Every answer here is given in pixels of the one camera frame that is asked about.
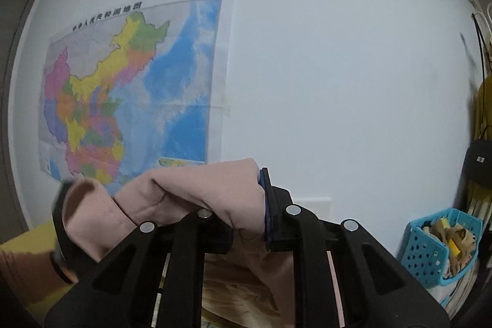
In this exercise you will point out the yellow patterned bed blanket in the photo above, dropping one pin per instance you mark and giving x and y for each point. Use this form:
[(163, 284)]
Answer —
[(39, 239)]

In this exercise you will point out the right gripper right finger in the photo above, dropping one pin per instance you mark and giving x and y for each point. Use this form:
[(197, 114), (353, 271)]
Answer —
[(343, 277)]

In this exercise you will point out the blue perforated plastic basket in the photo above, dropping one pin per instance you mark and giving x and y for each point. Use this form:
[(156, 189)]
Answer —
[(441, 251)]

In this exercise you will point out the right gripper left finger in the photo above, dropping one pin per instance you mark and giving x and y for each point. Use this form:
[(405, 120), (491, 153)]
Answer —
[(153, 278)]

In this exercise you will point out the colourful wall map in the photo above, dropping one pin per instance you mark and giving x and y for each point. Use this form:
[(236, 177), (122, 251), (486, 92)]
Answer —
[(134, 88)]

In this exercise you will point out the white wall socket panel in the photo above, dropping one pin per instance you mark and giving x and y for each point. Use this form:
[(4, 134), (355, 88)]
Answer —
[(320, 206)]

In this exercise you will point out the pink jacket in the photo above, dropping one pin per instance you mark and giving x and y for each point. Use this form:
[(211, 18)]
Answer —
[(165, 195)]

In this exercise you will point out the black hanging bag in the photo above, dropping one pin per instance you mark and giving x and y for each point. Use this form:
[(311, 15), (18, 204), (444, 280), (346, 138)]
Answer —
[(478, 163)]

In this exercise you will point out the beige crumpled garment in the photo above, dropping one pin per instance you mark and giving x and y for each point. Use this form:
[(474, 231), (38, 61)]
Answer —
[(234, 297)]

